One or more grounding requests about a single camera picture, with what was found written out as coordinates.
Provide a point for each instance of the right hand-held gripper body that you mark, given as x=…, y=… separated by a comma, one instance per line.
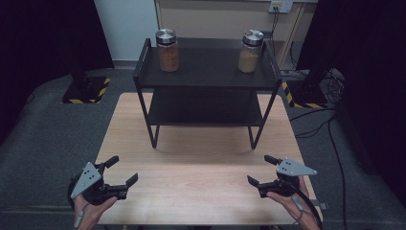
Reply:
x=292, y=169

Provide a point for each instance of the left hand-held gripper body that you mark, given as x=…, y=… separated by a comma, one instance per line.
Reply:
x=86, y=180

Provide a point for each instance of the black two-tier metal rack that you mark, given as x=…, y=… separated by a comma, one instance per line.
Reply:
x=207, y=80

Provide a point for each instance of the glass jar yellow spice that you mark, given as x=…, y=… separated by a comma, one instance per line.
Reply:
x=249, y=56

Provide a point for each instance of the glass jar brown spice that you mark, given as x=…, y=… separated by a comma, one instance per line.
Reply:
x=168, y=54

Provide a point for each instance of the person's left hand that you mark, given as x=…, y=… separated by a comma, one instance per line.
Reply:
x=94, y=212

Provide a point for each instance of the person's right hand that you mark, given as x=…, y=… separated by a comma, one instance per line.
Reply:
x=293, y=207

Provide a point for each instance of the black stand hazard-striped base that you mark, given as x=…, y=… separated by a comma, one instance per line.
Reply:
x=306, y=92
x=86, y=91

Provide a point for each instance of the dark curtain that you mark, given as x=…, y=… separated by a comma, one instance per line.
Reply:
x=38, y=48
x=373, y=80

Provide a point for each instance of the beige wooden cabinet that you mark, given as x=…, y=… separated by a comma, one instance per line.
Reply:
x=207, y=19

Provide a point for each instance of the white wall socket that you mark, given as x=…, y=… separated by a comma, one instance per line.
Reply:
x=281, y=5

